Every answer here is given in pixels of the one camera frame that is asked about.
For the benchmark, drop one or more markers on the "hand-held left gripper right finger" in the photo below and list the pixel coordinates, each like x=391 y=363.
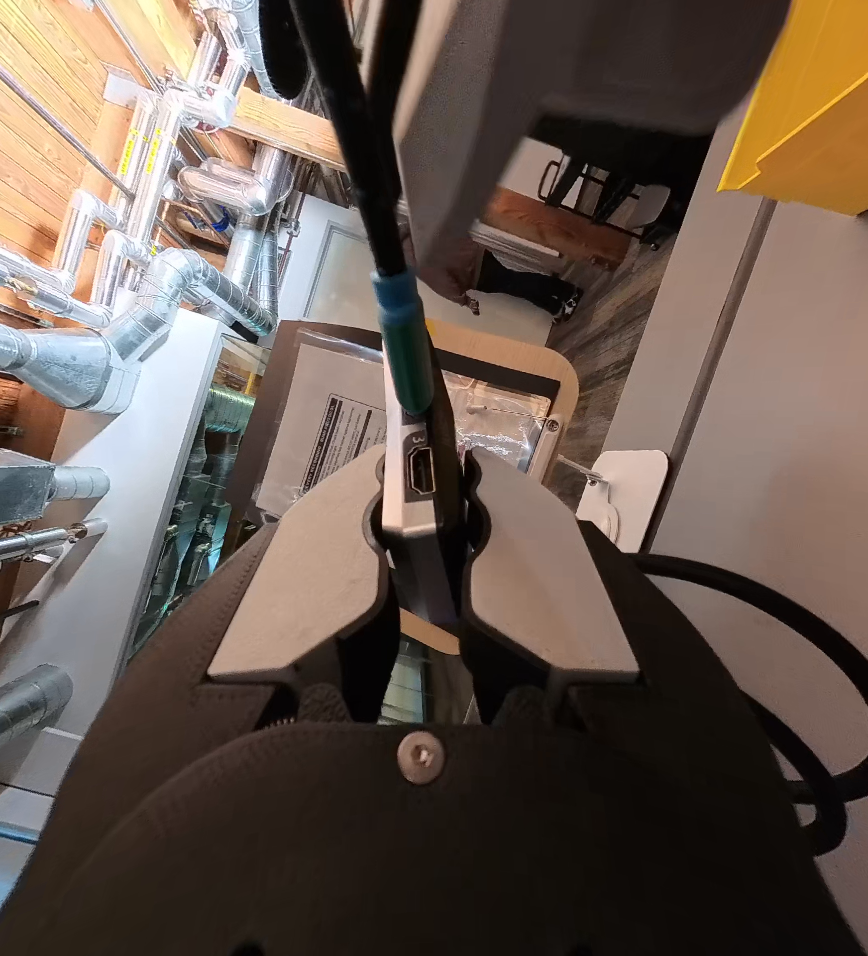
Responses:
x=546 y=582

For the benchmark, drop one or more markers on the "black and silver hdmi hub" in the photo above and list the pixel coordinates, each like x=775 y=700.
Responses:
x=404 y=515

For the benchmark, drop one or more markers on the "black office chair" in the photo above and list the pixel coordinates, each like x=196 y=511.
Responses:
x=628 y=149

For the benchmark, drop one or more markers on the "laminated instruction sheet stand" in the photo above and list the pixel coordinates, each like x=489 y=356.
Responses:
x=509 y=345

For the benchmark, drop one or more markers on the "wooden beam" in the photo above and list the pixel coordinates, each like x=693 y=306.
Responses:
x=292 y=131

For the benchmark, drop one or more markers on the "silver ventilation ducts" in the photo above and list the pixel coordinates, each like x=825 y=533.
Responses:
x=53 y=366

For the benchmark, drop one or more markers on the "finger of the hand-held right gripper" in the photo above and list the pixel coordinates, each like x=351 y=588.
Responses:
x=464 y=112

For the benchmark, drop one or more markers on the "instruction sheet in acrylic cover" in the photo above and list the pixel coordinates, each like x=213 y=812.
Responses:
x=314 y=388

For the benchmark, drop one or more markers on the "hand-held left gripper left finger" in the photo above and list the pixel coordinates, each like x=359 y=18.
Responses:
x=307 y=567

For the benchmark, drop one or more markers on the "yellow plastic bin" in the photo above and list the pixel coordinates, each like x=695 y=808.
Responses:
x=837 y=112

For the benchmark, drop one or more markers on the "white sign stand base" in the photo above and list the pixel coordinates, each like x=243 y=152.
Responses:
x=635 y=478

